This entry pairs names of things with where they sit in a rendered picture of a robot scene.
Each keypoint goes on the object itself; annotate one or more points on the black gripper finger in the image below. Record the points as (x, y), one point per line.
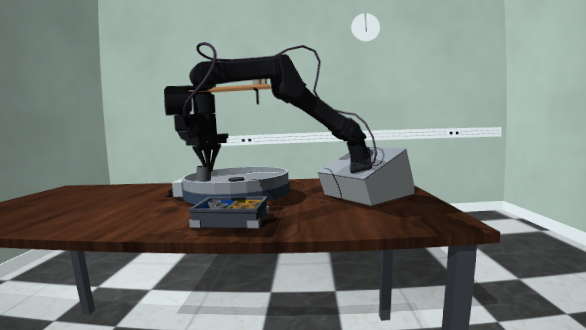
(211, 155)
(198, 151)

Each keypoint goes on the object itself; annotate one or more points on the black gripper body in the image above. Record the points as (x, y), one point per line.
(212, 139)

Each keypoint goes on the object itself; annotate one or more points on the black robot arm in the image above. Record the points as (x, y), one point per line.
(292, 86)

